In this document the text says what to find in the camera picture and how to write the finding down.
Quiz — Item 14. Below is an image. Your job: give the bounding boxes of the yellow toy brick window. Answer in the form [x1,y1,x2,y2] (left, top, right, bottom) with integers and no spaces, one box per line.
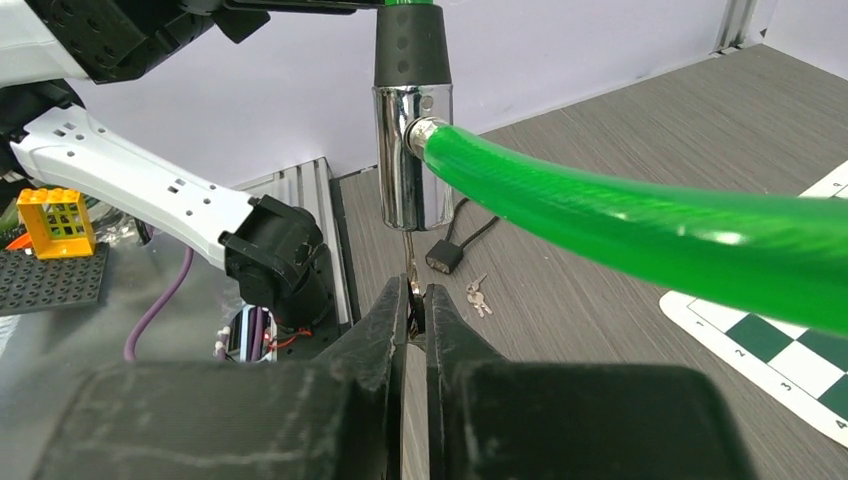
[16,188,96,260]

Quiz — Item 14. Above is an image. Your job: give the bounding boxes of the small keys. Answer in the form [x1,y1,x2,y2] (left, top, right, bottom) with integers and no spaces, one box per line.
[402,231,425,340]

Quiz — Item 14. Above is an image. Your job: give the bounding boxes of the dark grey brick baseplate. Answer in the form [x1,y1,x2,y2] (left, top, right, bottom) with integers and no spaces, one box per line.
[1,243,110,316]

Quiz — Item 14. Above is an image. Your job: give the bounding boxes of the green white chessboard mat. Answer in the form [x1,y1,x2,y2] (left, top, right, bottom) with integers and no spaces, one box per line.
[658,158,848,449]

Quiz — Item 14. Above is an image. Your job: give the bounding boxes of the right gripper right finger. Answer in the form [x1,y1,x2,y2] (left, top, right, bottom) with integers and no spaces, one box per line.
[423,284,756,479]

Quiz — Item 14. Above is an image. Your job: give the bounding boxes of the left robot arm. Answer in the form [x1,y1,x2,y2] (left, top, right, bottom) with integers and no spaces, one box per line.
[1,1,362,330]

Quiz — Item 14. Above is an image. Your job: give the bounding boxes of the black cable lock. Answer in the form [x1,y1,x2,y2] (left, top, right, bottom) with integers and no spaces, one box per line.
[425,197,501,276]

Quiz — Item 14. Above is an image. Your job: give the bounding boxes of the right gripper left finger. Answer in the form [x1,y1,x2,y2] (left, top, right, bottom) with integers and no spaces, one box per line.
[33,276,409,479]

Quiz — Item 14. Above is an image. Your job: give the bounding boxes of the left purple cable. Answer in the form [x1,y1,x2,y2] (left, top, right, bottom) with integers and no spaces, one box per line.
[123,245,196,363]

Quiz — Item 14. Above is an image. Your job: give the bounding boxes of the green cable lock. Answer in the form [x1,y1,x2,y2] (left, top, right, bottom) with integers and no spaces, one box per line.
[373,1,847,334]

